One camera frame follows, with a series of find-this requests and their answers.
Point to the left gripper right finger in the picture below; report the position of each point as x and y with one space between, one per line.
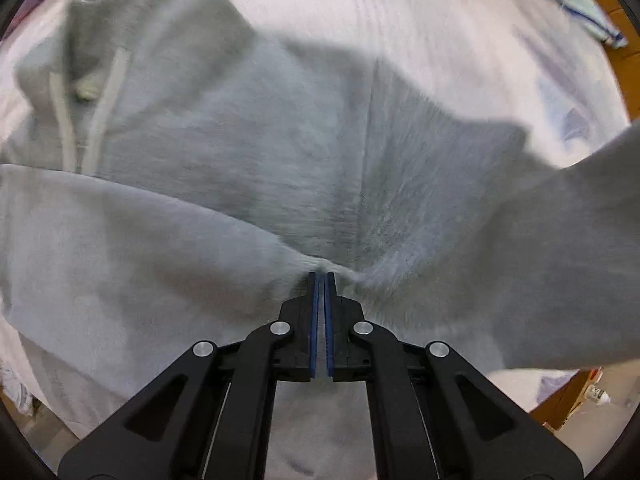
433 415

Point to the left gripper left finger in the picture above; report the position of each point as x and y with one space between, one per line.
208 414

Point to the grey zip hoodie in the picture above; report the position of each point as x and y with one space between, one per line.
291 239

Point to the floral white bed sheet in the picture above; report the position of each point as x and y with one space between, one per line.
466 168

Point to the striped pillow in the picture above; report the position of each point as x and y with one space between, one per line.
592 18

